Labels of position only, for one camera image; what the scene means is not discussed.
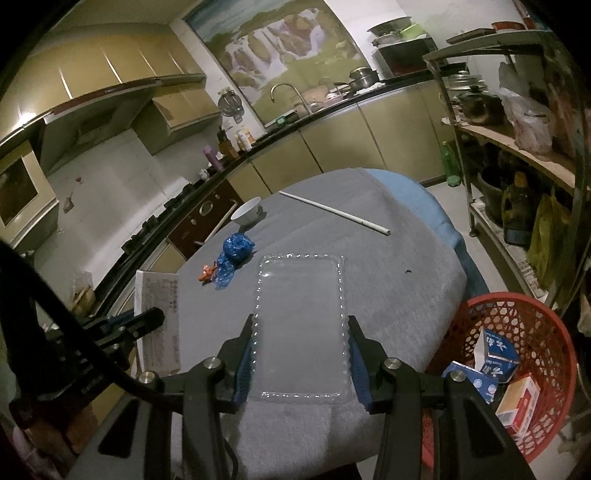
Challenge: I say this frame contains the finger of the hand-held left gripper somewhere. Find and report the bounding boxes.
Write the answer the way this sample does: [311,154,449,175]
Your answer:
[83,313,137,332]
[92,308,165,354]

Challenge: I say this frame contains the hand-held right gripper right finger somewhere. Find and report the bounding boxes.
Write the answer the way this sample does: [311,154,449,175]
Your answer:
[346,315,536,480]

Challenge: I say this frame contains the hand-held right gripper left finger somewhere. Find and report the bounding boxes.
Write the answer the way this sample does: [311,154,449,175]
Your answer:
[76,314,259,480]

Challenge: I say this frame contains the thin white box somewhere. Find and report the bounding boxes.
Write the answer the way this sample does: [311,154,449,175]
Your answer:
[134,270,182,376]

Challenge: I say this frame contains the clear plastic tray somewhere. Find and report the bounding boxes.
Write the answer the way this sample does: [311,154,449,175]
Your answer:
[249,254,357,406]

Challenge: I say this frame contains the blue white carton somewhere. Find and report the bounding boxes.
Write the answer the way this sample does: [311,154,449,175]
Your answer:
[478,329,521,385]
[442,361,500,406]

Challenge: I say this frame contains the blue plastic bag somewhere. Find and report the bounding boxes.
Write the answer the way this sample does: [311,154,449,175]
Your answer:
[215,233,257,291]

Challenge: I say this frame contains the red white box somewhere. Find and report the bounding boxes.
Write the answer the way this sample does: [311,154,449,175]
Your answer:
[496,376,542,438]

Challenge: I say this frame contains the red plastic basket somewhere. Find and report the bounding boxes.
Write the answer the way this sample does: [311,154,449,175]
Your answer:
[421,293,578,466]

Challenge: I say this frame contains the clear bag with brown contents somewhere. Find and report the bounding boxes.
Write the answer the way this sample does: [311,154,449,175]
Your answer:
[69,272,98,317]

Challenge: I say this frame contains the grey tablecloth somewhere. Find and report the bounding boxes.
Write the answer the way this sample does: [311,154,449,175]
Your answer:
[134,168,467,467]

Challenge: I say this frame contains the dark built-in oven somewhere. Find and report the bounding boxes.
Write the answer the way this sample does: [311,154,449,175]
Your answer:
[167,178,244,259]

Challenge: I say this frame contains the white bowl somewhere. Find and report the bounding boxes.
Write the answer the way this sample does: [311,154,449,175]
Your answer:
[231,196,264,228]

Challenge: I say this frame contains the white rod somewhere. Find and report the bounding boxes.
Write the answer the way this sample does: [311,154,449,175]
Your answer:
[278,191,392,236]

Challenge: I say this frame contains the blue undercloth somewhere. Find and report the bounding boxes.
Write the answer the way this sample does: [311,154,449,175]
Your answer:
[362,168,491,301]

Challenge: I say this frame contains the range hood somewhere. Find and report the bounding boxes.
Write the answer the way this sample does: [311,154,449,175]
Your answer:
[28,74,206,160]

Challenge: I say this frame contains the dark bucket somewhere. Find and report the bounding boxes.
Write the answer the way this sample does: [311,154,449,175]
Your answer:
[478,168,506,222]

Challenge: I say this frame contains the green bottle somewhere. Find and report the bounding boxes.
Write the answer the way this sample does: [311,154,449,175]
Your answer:
[441,141,462,188]

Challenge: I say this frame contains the dark oil jug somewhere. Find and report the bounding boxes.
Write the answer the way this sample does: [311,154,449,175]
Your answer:
[501,173,536,245]

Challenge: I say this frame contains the yellow plastic bag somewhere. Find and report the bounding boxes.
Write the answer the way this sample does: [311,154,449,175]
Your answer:
[527,189,572,291]

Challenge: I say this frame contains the hanging metal strainer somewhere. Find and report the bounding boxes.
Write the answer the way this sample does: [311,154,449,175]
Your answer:
[218,88,245,124]

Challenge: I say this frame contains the beige base cabinets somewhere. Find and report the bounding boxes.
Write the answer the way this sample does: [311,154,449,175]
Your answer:
[88,65,462,315]

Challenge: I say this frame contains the beige upper cabinet row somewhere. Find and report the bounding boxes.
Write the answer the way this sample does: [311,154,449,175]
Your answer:
[32,23,199,116]

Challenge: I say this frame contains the chrome faucet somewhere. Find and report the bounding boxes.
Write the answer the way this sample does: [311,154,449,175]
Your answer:
[270,83,311,117]

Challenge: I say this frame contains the dark cooking pot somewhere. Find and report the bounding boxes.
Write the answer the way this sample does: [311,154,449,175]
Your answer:
[455,90,505,126]

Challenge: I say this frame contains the white plastic bag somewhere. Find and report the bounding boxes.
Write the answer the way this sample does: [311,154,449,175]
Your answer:
[498,62,555,155]

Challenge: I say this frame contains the metal steamer pot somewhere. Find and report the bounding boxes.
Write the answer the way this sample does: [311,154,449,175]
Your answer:
[445,71,489,95]

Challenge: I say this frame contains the silver microwave oven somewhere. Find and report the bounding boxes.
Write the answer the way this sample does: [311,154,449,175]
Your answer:
[372,36,439,79]

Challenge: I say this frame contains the metal basin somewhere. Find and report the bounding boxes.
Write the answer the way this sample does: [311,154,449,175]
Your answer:
[367,16,413,35]

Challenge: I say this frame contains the metal shelf rack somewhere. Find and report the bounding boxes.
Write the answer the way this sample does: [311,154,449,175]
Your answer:
[422,30,591,324]

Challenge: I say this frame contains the framed wall cabinet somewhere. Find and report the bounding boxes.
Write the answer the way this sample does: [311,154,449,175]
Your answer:
[0,138,60,243]

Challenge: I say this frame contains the beige wall cabinet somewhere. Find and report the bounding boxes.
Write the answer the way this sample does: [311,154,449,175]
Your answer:
[150,76,222,139]

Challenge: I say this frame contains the waterfall wall poster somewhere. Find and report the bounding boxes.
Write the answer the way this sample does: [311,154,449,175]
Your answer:
[182,0,370,125]

